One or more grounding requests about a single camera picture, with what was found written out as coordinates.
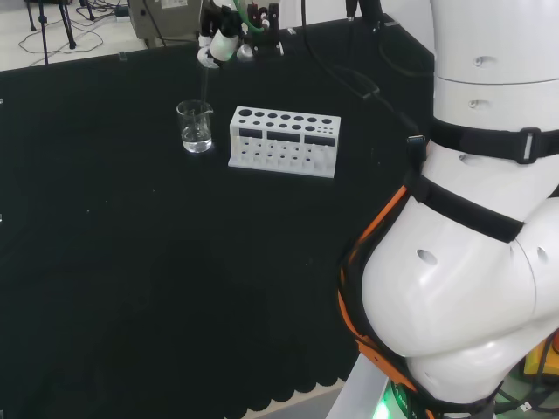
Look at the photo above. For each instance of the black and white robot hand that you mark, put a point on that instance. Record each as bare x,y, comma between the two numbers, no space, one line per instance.
222,41

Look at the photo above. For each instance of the clear glass rod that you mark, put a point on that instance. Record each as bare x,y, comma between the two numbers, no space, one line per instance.
205,87

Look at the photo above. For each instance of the clear glass beaker with liquid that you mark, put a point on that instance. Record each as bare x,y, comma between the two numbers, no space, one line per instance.
196,142

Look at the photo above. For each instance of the white test tube rack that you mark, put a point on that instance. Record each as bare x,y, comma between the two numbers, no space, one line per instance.
279,166

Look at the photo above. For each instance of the grey equipment box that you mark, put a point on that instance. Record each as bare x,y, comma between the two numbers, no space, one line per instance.
166,17

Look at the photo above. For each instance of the clear tape piece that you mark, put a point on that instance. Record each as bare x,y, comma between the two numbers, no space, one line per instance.
122,56

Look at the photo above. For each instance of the black tripod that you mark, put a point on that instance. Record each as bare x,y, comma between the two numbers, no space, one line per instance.
67,26

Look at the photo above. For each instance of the black bench cloth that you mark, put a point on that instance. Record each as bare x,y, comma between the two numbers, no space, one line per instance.
174,262

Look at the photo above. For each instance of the yellow stop button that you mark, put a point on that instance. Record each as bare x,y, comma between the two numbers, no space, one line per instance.
535,358

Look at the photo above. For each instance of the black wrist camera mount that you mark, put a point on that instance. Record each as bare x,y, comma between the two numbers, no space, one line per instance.
264,30

